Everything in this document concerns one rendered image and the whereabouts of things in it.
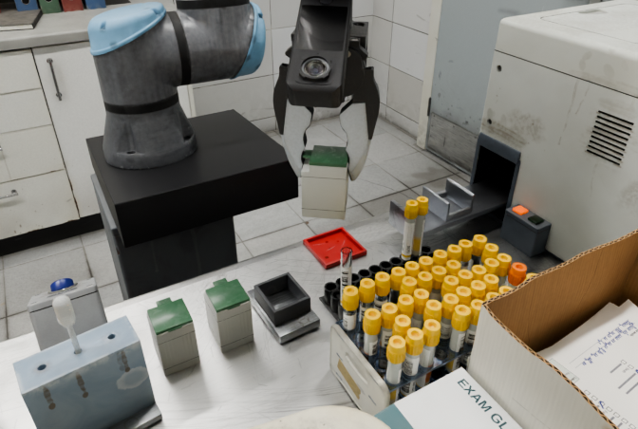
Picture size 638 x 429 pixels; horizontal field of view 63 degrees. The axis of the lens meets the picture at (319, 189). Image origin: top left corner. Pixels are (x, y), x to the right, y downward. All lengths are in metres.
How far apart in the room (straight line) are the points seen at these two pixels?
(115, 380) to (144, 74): 0.46
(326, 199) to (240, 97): 2.54
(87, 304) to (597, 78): 0.64
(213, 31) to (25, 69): 1.36
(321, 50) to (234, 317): 0.31
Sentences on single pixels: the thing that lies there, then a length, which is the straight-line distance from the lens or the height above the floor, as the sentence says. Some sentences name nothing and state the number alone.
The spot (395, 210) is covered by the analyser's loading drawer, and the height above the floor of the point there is 0.93.
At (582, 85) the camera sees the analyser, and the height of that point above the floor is 1.12.
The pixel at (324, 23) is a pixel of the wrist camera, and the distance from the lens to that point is 0.46.
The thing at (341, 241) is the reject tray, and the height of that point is 0.88.
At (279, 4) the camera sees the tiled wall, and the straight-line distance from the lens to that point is 3.02.
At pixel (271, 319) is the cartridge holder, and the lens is 0.63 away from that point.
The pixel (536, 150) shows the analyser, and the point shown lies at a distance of 0.78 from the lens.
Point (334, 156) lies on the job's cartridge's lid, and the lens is 0.53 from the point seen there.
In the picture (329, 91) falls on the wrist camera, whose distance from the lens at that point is 0.41.
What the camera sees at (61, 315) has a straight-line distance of 0.49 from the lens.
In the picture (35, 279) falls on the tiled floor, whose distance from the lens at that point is 2.32.
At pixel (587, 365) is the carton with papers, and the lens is 0.59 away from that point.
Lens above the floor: 1.34
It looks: 31 degrees down
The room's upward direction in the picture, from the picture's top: straight up
